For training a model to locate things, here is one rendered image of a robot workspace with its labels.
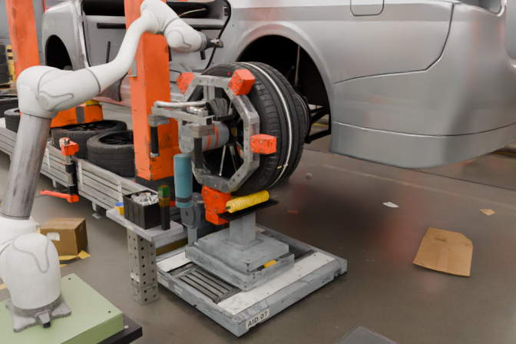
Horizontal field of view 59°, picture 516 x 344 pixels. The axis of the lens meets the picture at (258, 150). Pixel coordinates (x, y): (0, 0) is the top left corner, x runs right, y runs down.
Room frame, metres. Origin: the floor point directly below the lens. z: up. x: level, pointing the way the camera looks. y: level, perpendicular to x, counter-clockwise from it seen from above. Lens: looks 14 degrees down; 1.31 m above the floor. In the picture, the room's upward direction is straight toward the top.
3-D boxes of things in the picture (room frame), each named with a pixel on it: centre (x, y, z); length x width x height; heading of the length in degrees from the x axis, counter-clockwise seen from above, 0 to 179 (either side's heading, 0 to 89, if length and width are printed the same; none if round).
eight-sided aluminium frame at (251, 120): (2.15, 0.20, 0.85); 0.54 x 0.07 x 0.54; 45
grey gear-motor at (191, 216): (2.58, 0.26, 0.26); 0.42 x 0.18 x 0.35; 135
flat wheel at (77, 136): (4.12, 1.55, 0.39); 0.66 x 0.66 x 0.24
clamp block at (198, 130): (1.88, 0.23, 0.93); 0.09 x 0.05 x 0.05; 135
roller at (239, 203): (2.13, 0.05, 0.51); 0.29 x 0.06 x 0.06; 135
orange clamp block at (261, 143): (1.93, -0.02, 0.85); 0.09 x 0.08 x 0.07; 45
